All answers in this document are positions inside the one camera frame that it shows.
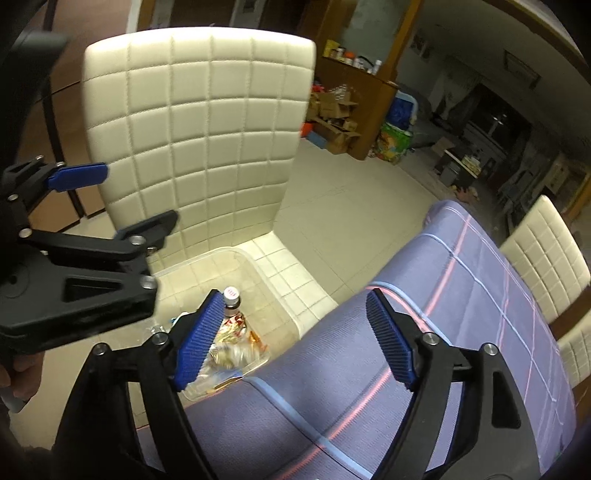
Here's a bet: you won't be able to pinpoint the colourful printed bag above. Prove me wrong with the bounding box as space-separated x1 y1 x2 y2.
379 121 414 164

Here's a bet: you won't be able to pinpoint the grey sofa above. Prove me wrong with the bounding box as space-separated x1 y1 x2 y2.
409 85 467 148

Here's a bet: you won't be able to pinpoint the wooden cabinet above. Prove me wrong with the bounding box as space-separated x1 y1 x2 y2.
316 0 423 160

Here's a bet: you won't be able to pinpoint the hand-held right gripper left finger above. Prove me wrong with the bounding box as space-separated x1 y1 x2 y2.
51 290 226 480

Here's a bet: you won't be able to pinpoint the dark window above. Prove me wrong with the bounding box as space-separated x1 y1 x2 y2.
466 85 532 139

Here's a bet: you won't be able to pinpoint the low coffee table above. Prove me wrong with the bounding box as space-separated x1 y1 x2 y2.
434 138 497 185

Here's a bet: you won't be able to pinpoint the blue bag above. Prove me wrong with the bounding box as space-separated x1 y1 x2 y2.
392 90 419 130

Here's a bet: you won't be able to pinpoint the ceiling lamp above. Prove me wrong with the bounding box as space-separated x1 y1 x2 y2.
503 51 541 88

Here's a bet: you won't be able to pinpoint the pile of cardboard boxes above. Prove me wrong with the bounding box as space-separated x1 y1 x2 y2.
305 83 363 153

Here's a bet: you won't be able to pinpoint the row of small bottles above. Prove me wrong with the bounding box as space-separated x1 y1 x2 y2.
323 39 384 75

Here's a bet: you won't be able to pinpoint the person's left hand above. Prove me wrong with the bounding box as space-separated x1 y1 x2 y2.
0 351 43 403

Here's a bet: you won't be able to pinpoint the purple plaid tablecloth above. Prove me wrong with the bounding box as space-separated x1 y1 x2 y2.
134 199 578 480

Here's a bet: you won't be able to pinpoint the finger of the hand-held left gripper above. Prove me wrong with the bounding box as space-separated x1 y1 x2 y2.
0 157 109 236
18 210 179 333

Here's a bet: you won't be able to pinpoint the cream quilted chair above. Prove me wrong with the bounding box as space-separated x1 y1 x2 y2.
556 311 591 388
82 27 340 337
500 195 585 324

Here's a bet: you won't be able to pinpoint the clear plastic bin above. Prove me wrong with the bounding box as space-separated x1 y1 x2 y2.
148 247 301 402

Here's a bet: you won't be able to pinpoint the wall pictures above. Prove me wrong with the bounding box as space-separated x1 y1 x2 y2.
411 30 432 61

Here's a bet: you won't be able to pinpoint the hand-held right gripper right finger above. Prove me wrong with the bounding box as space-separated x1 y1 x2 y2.
366 288 541 480

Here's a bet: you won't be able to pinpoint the brown panel door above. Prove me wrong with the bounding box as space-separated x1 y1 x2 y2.
14 0 109 232

